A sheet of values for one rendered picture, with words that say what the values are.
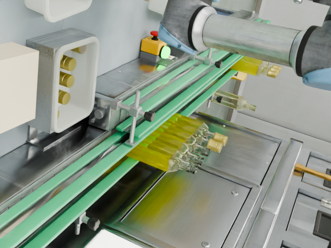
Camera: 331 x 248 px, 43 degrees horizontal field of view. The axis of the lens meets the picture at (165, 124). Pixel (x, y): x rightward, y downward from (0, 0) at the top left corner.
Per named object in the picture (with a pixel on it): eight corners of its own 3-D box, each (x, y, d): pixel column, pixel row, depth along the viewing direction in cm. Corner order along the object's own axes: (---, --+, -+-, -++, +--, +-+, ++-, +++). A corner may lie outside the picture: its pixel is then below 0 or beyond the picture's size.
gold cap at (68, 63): (54, 54, 105) (68, 59, 103) (62, 51, 108) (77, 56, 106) (53, 68, 106) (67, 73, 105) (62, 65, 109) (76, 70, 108)
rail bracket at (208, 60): (187, 59, 167) (218, 69, 163) (190, 42, 164) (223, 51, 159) (190, 57, 170) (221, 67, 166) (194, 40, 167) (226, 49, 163)
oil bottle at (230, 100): (200, 99, 204) (252, 116, 196) (203, 88, 201) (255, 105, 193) (204, 95, 209) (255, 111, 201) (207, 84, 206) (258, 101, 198)
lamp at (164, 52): (158, 58, 153) (165, 60, 152) (160, 46, 151) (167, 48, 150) (163, 55, 156) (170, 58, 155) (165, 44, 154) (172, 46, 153)
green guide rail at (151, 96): (117, 107, 121) (142, 115, 118) (118, 104, 120) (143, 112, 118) (258, 19, 268) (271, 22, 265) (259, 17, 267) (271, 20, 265)
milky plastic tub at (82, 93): (25, 125, 106) (53, 137, 103) (27, 39, 96) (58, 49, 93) (68, 103, 121) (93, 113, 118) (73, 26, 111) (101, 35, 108)
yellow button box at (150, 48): (138, 56, 154) (156, 62, 152) (141, 37, 151) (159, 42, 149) (147, 52, 160) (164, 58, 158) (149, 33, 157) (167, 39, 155)
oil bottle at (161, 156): (112, 151, 129) (175, 176, 122) (114, 135, 126) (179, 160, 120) (121, 143, 134) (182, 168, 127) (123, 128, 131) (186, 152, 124)
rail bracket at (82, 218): (46, 225, 108) (90, 247, 103) (47, 203, 104) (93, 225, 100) (56, 217, 111) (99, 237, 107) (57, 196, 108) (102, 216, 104)
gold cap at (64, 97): (48, 89, 107) (62, 94, 106) (57, 85, 110) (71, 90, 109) (48, 102, 109) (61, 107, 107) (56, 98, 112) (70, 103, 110)
